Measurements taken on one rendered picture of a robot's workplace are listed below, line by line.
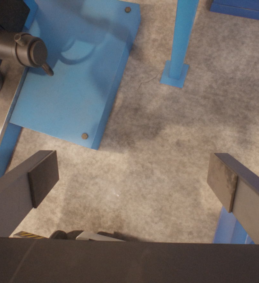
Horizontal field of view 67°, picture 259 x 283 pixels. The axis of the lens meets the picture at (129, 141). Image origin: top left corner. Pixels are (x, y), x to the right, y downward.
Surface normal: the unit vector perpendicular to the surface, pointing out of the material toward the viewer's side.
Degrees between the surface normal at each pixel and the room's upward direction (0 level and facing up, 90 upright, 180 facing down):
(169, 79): 0
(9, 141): 90
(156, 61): 0
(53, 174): 97
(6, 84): 0
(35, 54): 90
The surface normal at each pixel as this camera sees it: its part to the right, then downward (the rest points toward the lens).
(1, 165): 0.94, 0.29
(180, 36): -0.30, 0.95
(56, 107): -0.14, -0.13
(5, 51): -0.30, 0.53
